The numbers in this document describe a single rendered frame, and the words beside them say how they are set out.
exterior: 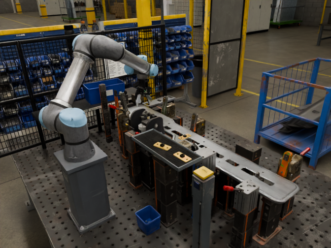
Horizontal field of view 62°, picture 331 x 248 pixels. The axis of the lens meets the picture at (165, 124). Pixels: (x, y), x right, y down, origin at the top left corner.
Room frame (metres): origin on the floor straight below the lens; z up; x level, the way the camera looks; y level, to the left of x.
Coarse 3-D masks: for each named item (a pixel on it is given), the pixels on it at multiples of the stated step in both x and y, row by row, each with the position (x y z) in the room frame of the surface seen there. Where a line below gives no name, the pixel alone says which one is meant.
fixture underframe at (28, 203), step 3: (27, 192) 2.05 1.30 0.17; (30, 198) 2.05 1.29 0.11; (27, 201) 2.12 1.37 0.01; (30, 201) 2.05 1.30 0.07; (27, 204) 2.08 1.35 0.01; (30, 204) 2.07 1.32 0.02; (27, 207) 2.04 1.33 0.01; (30, 207) 2.03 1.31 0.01; (33, 207) 2.03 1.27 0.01; (30, 210) 2.00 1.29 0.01; (51, 246) 1.43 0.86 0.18
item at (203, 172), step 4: (200, 168) 0.95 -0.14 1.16; (204, 168) 0.95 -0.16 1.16; (196, 172) 0.92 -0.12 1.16; (200, 172) 0.92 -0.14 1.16; (204, 172) 0.92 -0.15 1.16; (208, 172) 0.92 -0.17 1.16; (212, 172) 0.92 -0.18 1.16; (200, 176) 0.90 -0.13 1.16; (204, 176) 0.89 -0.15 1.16; (208, 176) 0.90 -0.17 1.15
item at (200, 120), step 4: (200, 120) 1.66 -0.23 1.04; (204, 120) 1.67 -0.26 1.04; (196, 124) 1.63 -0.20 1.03; (200, 124) 1.65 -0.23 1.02; (204, 124) 1.67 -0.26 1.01; (196, 128) 1.63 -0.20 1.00; (200, 128) 1.65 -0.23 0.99; (204, 128) 1.67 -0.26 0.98; (196, 132) 1.63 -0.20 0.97; (200, 132) 1.65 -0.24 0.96; (204, 132) 1.67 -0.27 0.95; (192, 140) 1.67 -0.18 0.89
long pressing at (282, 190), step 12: (132, 108) 2.01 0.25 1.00; (144, 108) 2.01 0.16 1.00; (168, 120) 1.77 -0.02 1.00; (168, 132) 1.58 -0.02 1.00; (180, 132) 1.58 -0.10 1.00; (192, 132) 1.57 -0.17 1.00; (204, 144) 1.42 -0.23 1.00; (216, 144) 1.42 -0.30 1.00; (216, 156) 1.28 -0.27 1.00; (228, 156) 1.28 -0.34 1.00; (240, 156) 1.28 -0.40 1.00; (216, 168) 1.18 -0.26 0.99; (228, 168) 1.17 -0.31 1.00; (240, 168) 1.16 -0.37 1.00; (252, 168) 1.16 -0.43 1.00; (264, 168) 1.16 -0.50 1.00; (240, 180) 1.06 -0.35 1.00; (252, 180) 1.06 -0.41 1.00; (276, 180) 1.06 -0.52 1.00; (288, 180) 1.06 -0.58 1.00; (264, 192) 0.97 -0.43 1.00; (276, 192) 0.97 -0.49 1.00; (288, 192) 0.97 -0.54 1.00
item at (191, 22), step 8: (104, 0) 9.43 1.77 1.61; (128, 0) 8.23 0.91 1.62; (152, 0) 7.24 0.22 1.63; (192, 0) 6.11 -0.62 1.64; (104, 8) 9.46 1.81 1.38; (128, 8) 8.26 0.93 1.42; (152, 8) 7.25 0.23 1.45; (160, 8) 7.03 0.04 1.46; (192, 8) 6.11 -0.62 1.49; (248, 8) 5.01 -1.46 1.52; (104, 16) 9.47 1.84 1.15; (152, 16) 7.26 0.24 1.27; (192, 16) 6.11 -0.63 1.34; (192, 24) 6.11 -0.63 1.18; (200, 24) 5.91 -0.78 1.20; (192, 32) 6.12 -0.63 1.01; (192, 40) 6.12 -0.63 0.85; (200, 40) 5.90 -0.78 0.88; (192, 48) 6.12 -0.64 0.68; (200, 48) 5.90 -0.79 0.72
